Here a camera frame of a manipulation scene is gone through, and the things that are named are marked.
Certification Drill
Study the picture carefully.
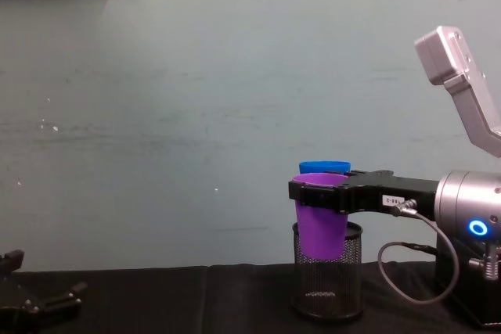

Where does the purple plastic cup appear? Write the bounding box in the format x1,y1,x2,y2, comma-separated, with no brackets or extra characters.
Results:
292,172,350,261

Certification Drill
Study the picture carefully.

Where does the blue plastic cup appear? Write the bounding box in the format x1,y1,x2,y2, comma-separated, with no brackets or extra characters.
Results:
298,160,352,176

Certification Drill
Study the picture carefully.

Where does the black wire mesh holder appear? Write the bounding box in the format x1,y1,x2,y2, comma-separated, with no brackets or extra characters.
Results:
291,221,364,321

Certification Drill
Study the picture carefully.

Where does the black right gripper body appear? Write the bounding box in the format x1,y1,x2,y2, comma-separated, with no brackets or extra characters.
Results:
338,169,440,221

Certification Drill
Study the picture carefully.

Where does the black table cloth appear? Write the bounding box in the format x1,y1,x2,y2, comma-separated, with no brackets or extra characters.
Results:
0,260,501,334

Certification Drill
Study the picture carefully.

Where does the thin grey gripper cable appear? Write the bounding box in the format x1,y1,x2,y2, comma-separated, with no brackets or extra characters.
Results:
377,199,460,305

